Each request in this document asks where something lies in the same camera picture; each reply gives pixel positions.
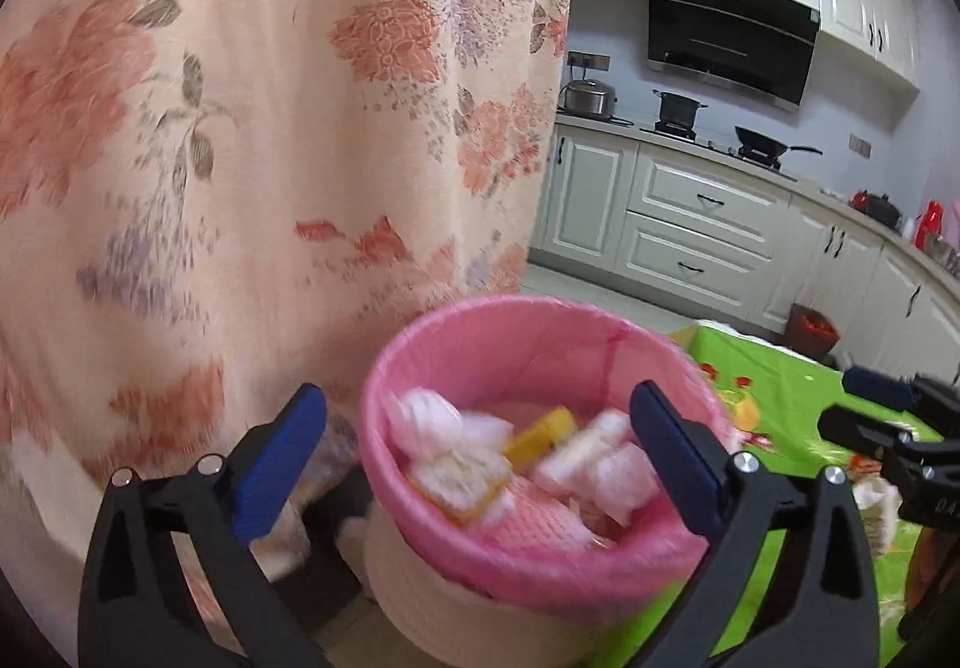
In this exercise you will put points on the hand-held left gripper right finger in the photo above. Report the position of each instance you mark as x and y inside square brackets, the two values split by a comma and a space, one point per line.
[675, 458]

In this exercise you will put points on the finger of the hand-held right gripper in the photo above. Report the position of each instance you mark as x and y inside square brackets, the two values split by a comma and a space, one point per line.
[855, 430]
[870, 379]

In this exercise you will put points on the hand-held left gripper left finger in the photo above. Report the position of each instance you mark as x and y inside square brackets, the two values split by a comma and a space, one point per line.
[277, 465]

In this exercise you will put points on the large white tissue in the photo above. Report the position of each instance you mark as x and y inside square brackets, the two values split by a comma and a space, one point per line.
[600, 465]

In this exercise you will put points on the small yellow sponge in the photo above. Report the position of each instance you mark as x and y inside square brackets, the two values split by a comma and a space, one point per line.
[536, 432]

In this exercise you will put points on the pink foam net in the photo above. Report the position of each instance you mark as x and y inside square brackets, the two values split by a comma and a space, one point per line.
[540, 518]

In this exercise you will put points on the small white tissue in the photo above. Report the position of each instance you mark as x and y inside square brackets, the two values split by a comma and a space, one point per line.
[424, 417]

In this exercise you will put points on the pink trash bag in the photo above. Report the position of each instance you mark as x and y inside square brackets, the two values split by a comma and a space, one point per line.
[525, 353]

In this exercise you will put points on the white trash bin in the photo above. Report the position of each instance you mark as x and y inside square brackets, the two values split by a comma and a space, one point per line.
[450, 615]

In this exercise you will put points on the brown bin with red bag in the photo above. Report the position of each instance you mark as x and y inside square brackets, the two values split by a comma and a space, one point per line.
[811, 331]

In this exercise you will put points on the green printed tablecloth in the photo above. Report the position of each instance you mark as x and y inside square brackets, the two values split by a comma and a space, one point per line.
[780, 383]

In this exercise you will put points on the white lower kitchen cabinets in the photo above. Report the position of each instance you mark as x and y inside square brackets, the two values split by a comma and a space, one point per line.
[697, 218]

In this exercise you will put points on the black frying pan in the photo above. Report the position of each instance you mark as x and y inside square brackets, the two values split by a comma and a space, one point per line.
[761, 143]

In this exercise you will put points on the floral curtain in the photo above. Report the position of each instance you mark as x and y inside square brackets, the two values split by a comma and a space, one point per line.
[225, 151]

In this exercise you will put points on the black stockpot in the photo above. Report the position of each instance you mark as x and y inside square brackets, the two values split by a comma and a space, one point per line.
[679, 112]

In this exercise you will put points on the steel pressure cooker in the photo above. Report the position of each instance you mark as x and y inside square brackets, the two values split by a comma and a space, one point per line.
[589, 98]

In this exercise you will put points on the black range hood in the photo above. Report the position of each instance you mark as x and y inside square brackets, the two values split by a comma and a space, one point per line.
[727, 31]

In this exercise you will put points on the wall socket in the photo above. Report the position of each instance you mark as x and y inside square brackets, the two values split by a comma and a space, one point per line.
[860, 144]
[589, 61]

